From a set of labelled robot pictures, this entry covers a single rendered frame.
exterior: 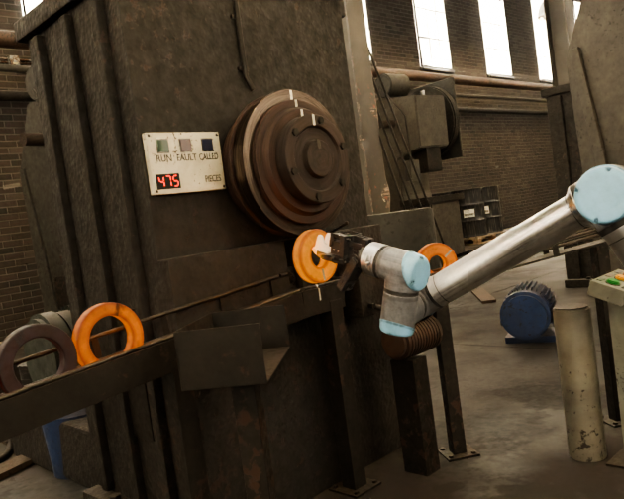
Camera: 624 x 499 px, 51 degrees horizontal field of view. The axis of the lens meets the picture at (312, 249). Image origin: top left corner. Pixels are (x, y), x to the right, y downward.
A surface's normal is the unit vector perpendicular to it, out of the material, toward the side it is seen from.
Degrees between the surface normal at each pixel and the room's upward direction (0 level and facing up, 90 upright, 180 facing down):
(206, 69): 90
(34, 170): 90
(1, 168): 90
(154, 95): 90
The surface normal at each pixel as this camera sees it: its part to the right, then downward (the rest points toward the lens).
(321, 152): 0.70, -0.06
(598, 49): -0.85, 0.15
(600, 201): -0.58, 0.03
